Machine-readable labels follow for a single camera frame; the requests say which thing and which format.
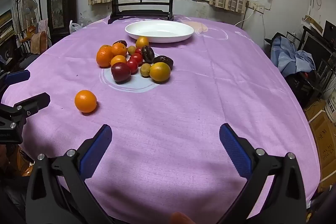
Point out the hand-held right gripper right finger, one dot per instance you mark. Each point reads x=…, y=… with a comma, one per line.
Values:
x=236, y=153

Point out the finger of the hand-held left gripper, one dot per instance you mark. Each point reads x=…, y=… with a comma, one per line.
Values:
x=18, y=76
x=32, y=103

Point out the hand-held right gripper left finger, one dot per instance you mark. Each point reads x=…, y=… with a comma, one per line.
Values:
x=95, y=153

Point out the dark red plum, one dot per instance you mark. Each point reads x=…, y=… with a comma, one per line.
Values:
x=120, y=72

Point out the large orange mandarin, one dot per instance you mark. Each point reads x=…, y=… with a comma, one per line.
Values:
x=104, y=56

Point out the red cherry tomato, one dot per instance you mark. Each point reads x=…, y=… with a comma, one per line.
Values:
x=136, y=58
x=132, y=67
x=138, y=50

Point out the tan longan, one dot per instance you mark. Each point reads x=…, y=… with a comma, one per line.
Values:
x=145, y=70
x=131, y=50

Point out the yellow-green mandarin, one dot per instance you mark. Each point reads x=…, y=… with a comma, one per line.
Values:
x=159, y=72

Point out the dark purple mangosteen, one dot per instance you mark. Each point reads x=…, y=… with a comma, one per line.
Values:
x=122, y=42

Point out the small orange kumquat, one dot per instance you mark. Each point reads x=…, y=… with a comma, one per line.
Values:
x=142, y=42

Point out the white oval plate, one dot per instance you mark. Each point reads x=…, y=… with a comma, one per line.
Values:
x=160, y=29

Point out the white electric fan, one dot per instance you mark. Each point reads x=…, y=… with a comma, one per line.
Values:
x=31, y=7

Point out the white plastic bag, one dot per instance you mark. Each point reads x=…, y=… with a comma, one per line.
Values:
x=74, y=27

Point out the purple printed tablecloth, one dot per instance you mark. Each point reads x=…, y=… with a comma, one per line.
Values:
x=170, y=113

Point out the brown cardboard box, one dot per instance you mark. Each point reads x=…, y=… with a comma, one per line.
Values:
x=324, y=145

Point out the white plastic bucket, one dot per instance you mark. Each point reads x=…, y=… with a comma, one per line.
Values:
x=331, y=108

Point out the blue cloth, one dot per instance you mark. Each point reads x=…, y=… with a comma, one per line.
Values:
x=291, y=56

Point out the black computer monitor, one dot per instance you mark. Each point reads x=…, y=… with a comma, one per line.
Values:
x=319, y=48

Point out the white wall power outlet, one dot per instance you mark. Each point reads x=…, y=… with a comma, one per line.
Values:
x=256, y=6

